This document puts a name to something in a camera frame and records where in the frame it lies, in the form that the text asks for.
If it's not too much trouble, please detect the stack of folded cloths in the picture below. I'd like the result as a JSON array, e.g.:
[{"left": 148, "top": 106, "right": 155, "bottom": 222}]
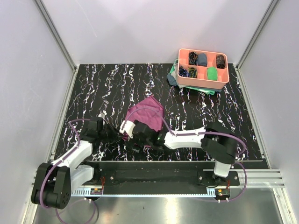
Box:
[{"left": 166, "top": 58, "right": 222, "bottom": 95}]

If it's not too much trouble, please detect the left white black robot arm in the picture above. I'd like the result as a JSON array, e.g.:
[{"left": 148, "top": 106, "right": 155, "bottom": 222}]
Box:
[{"left": 31, "top": 117, "right": 119, "bottom": 210}]

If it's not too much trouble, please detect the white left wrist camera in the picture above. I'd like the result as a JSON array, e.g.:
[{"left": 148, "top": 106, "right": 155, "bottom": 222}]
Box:
[{"left": 98, "top": 111, "right": 107, "bottom": 119}]

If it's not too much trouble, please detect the colourful band bundle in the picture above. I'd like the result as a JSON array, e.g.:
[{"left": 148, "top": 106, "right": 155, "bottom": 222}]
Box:
[
  {"left": 178, "top": 66, "right": 188, "bottom": 77},
  {"left": 188, "top": 67, "right": 198, "bottom": 78},
  {"left": 188, "top": 51, "right": 198, "bottom": 65}
]

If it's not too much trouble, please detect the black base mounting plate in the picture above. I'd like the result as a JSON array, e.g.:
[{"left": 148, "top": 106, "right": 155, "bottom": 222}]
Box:
[{"left": 82, "top": 161, "right": 240, "bottom": 187}]

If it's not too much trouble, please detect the colourful band bundle top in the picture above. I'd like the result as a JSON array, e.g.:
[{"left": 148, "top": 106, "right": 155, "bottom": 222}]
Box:
[{"left": 188, "top": 51, "right": 198, "bottom": 65}]

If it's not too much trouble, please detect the green rolled napkin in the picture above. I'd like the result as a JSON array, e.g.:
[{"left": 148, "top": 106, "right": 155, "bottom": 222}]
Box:
[{"left": 207, "top": 67, "right": 218, "bottom": 81}]

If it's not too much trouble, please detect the colourful band bundle middle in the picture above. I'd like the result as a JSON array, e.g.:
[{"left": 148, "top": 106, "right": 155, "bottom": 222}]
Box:
[{"left": 188, "top": 67, "right": 198, "bottom": 78}]

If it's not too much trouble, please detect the purple cloth napkin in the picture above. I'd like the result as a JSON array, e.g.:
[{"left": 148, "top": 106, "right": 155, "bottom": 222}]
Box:
[{"left": 125, "top": 96, "right": 164, "bottom": 148}]

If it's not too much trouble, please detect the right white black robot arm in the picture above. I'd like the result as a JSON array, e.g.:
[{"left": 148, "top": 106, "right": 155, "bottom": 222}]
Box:
[{"left": 120, "top": 120, "right": 246, "bottom": 185}]

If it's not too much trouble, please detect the blue rolled napkin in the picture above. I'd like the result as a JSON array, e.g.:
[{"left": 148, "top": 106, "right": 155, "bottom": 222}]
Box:
[{"left": 197, "top": 53, "right": 207, "bottom": 67}]

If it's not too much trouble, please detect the colourful band bundle left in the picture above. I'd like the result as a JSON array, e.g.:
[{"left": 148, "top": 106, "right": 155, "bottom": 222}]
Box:
[{"left": 178, "top": 66, "right": 188, "bottom": 77}]

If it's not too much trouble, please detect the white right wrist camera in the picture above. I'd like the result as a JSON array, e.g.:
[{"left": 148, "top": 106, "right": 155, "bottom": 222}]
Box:
[{"left": 119, "top": 120, "right": 135, "bottom": 138}]

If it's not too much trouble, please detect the dark patterned rolled napkin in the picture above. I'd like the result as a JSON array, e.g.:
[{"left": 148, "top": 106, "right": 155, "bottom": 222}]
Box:
[{"left": 216, "top": 55, "right": 226, "bottom": 69}]

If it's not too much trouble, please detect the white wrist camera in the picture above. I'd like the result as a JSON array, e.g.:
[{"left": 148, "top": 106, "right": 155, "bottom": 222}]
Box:
[
  {"left": 98, "top": 111, "right": 107, "bottom": 119},
  {"left": 119, "top": 120, "right": 135, "bottom": 138}
]

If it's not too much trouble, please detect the pink compartment tray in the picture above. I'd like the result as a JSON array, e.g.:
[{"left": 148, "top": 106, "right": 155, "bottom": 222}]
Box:
[{"left": 178, "top": 48, "right": 230, "bottom": 90}]

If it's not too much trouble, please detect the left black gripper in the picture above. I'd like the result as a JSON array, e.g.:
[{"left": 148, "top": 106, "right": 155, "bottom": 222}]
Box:
[{"left": 98, "top": 121, "right": 125, "bottom": 144}]

